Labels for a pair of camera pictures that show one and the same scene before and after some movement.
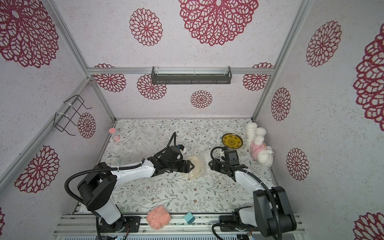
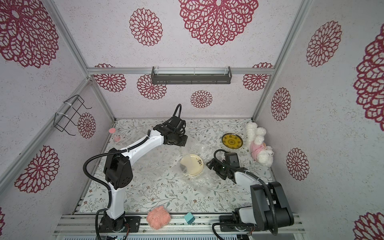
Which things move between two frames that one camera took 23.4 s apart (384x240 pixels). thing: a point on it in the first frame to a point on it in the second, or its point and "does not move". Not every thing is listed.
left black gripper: x=184 y=165 to x=184 y=139
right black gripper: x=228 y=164 does not move
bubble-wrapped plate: x=232 y=140 does not move
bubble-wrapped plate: x=198 y=168 does not move
